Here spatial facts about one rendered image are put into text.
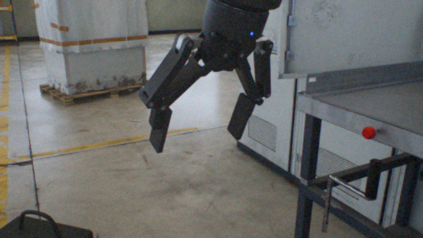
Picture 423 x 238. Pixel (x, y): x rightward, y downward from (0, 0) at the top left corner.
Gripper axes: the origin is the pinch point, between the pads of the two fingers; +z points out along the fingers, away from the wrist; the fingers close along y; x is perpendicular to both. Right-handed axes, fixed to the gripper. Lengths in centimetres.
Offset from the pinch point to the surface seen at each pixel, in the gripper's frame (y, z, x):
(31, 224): 11, 111, -79
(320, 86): -66, 14, -30
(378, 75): -93, 9, -28
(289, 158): -141, 102, -77
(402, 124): -60, 5, 1
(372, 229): -62, 36, 9
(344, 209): -64, 40, -1
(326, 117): -60, 17, -19
